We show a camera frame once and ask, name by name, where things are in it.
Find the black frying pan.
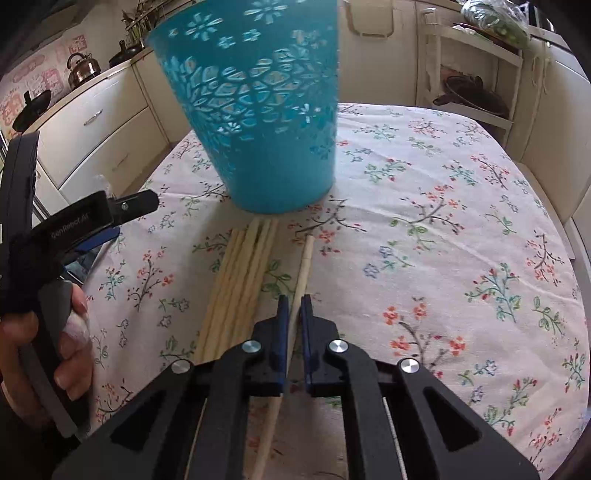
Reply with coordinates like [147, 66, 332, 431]
[109, 40, 144, 68]

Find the floral tablecloth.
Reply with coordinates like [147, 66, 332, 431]
[84, 104, 590, 479]

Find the teal perforated plastic basket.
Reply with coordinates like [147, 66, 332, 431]
[147, 1, 339, 214]

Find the utensil rack with tools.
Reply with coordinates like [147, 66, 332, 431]
[122, 0, 166, 45]

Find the white hanging trash bin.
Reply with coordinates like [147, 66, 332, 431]
[344, 0, 394, 38]

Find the white rolling shelf cart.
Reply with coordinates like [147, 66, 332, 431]
[416, 2, 524, 146]

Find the black wok on stove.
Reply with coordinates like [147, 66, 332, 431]
[12, 89, 51, 133]

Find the dark pan on cart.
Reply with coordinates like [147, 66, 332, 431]
[433, 75, 510, 119]

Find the copper kettle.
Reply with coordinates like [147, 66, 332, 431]
[67, 52, 101, 90]

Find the bag of green vegetables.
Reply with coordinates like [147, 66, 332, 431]
[461, 0, 530, 50]

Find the person's left hand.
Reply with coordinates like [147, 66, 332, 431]
[1, 280, 94, 425]

